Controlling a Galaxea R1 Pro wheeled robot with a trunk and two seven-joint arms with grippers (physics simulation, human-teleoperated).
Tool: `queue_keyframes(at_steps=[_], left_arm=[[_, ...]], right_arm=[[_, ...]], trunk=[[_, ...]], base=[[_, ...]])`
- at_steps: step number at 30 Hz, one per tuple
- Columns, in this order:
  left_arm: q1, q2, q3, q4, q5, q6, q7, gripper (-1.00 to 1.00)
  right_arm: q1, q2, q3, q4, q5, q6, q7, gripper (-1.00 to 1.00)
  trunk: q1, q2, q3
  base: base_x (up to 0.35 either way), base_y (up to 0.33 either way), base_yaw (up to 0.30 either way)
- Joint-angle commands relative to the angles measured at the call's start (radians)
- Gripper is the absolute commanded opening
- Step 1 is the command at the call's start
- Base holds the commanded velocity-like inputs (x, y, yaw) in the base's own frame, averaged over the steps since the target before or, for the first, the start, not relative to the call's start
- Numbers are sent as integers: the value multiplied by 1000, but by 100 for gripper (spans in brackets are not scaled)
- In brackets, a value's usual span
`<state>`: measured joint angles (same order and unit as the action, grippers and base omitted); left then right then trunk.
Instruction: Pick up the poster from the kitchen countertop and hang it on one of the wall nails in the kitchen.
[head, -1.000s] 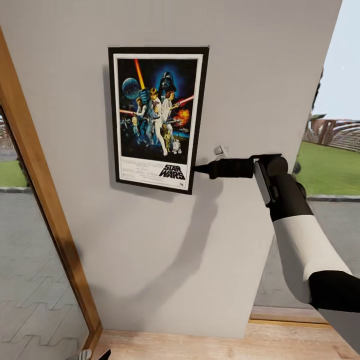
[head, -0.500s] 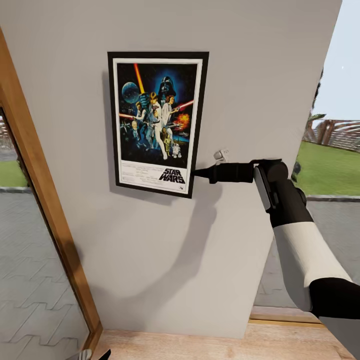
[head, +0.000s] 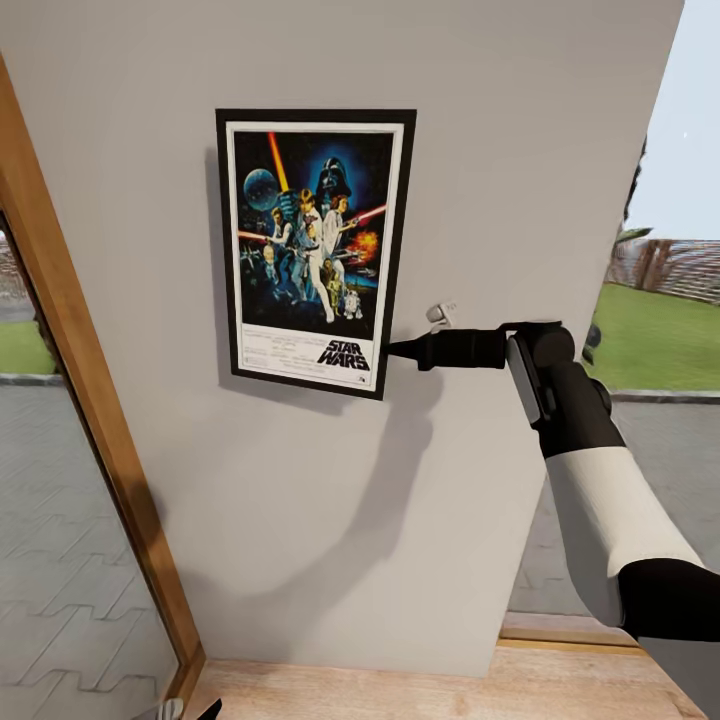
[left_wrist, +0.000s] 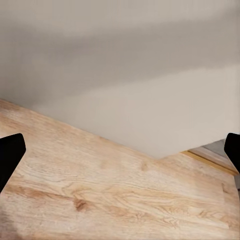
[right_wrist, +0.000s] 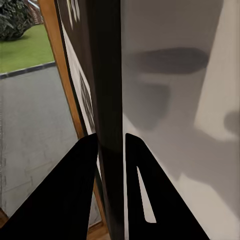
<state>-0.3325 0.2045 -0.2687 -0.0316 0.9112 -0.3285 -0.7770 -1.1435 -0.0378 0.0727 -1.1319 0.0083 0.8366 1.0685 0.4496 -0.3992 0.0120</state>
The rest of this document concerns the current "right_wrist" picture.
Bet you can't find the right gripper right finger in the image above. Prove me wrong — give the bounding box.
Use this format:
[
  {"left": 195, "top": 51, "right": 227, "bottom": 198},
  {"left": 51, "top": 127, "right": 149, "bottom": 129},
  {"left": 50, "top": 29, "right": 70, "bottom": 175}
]
[{"left": 125, "top": 133, "right": 210, "bottom": 240}]

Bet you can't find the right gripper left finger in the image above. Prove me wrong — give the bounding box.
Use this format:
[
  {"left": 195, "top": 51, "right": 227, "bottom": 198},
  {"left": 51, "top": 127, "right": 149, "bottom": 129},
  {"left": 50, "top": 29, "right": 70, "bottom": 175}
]
[{"left": 0, "top": 133, "right": 98, "bottom": 240}]

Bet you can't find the poster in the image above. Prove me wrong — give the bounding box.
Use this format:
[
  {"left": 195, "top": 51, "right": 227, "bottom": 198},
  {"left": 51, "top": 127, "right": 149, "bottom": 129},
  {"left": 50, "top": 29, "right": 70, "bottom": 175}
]
[{"left": 54, "top": 0, "right": 125, "bottom": 240}]

